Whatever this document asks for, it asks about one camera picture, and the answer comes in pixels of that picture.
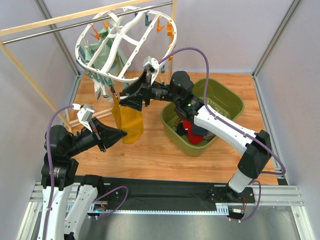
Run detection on purple cable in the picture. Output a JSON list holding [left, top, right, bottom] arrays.
[[42, 104, 81, 240], [158, 46, 287, 175]]

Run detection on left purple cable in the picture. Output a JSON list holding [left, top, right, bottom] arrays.
[[42, 104, 81, 240]]

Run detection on wooden drying rack frame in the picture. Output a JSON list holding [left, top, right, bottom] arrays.
[[0, 0, 177, 131]]

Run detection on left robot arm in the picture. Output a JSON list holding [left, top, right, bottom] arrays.
[[37, 117, 127, 240]]

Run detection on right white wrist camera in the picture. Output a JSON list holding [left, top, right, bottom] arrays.
[[143, 56, 161, 84]]

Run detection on olive green plastic basket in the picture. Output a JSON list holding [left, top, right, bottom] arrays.
[[160, 78, 245, 157]]

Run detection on mustard yellow sock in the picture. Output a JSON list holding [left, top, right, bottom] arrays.
[[110, 87, 122, 129], [120, 106, 144, 145]]

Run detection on white sock black stripes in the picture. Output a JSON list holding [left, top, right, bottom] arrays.
[[94, 81, 113, 103]]

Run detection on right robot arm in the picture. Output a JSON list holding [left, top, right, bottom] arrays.
[[119, 70, 272, 193]]

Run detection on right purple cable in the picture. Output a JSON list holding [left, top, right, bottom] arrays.
[[158, 46, 287, 175]]

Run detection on metal hanging rod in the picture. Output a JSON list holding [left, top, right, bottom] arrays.
[[2, 0, 173, 45]]

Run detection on navy blue sock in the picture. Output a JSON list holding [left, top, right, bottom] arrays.
[[192, 124, 208, 137]]

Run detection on white round clip hanger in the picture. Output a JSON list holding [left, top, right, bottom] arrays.
[[74, 6, 178, 81]]

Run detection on grey sock red stripes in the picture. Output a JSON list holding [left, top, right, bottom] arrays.
[[203, 131, 216, 141]]

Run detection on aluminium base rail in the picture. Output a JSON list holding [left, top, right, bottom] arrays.
[[29, 182, 305, 216]]

